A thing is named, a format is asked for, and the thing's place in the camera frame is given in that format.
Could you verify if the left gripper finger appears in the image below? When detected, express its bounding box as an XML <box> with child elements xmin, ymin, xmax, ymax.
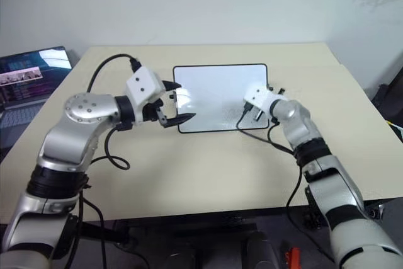
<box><xmin>161</xmin><ymin>80</ymin><xmax>183</xmax><ymax>94</ymax></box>
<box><xmin>157</xmin><ymin>112</ymin><xmax>197</xmax><ymax>129</ymax></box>

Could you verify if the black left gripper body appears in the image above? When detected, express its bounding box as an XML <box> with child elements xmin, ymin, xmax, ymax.
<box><xmin>140</xmin><ymin>91</ymin><xmax>173</xmax><ymax>125</ymax></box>

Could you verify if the black-framed whiteboard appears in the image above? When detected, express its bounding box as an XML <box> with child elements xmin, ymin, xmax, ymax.
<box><xmin>172</xmin><ymin>63</ymin><xmax>271</xmax><ymax>134</ymax></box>

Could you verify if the open laptop computer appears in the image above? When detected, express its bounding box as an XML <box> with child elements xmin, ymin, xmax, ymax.
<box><xmin>0</xmin><ymin>45</ymin><xmax>75</xmax><ymax>120</ymax></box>

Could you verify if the black bag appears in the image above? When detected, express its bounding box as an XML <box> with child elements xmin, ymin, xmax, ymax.
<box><xmin>373</xmin><ymin>60</ymin><xmax>403</xmax><ymax>125</ymax></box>

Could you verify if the dark rounded shape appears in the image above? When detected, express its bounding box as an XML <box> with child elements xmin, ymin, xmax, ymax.
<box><xmin>245</xmin><ymin>231</ymin><xmax>280</xmax><ymax>269</ymax></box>

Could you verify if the yellow object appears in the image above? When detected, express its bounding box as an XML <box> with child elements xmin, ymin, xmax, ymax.
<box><xmin>385</xmin><ymin>120</ymin><xmax>403</xmax><ymax>143</ymax></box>

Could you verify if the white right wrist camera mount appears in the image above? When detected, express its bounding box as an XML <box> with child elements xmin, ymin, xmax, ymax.
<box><xmin>243</xmin><ymin>83</ymin><xmax>289</xmax><ymax>115</ymax></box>

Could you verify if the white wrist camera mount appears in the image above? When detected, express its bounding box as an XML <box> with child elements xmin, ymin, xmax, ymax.
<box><xmin>125</xmin><ymin>66</ymin><xmax>165</xmax><ymax>122</ymax></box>
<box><xmin>243</xmin><ymin>83</ymin><xmax>289</xmax><ymax>115</ymax></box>

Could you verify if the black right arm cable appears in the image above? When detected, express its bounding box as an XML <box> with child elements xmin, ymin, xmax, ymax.
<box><xmin>236</xmin><ymin>101</ymin><xmax>336</xmax><ymax>263</ymax></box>

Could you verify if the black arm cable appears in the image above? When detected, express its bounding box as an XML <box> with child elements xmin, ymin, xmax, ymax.
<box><xmin>77</xmin><ymin>54</ymin><xmax>143</xmax><ymax>269</ymax></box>
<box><xmin>236</xmin><ymin>101</ymin><xmax>336</xmax><ymax>263</ymax></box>

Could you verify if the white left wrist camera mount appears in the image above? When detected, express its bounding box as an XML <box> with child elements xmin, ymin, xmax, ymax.
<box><xmin>125</xmin><ymin>66</ymin><xmax>165</xmax><ymax>122</ymax></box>

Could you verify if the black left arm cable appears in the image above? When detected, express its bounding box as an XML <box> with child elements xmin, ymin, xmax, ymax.
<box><xmin>77</xmin><ymin>54</ymin><xmax>143</xmax><ymax>269</ymax></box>

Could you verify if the red handled tool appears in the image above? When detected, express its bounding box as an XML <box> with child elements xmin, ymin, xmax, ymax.
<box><xmin>284</xmin><ymin>246</ymin><xmax>300</xmax><ymax>269</ymax></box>

